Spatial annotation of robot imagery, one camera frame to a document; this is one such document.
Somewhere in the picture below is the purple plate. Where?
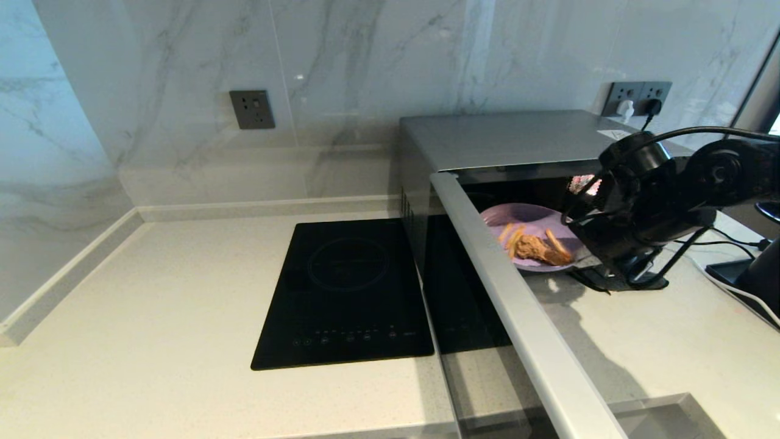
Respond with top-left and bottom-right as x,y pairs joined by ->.
480,203 -> 589,273

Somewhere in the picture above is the dark blue rubber mat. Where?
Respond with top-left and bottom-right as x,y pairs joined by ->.
570,268 -> 670,293

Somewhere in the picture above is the long orange french fry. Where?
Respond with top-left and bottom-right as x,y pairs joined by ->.
544,229 -> 574,258

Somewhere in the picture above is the brown fried chicken piece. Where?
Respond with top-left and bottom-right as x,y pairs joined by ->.
515,235 -> 575,266

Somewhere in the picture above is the black countertop appliance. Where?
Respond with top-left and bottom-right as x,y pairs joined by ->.
704,201 -> 780,327

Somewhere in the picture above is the black induction cooktop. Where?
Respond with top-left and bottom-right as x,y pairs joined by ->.
251,218 -> 435,371

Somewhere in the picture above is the thin black power cable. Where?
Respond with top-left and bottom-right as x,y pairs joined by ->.
692,240 -> 756,260
710,227 -> 770,251

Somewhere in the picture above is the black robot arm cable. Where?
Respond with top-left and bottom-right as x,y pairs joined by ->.
562,126 -> 780,227

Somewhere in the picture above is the white power cable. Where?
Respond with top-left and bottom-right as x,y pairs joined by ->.
689,255 -> 780,328

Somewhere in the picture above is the grey double wall socket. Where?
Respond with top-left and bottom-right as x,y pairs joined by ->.
602,81 -> 673,118

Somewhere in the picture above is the black vertical frame strip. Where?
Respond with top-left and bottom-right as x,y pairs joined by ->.
730,34 -> 780,130

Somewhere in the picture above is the grey single wall socket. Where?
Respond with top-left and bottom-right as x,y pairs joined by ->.
229,90 -> 276,130

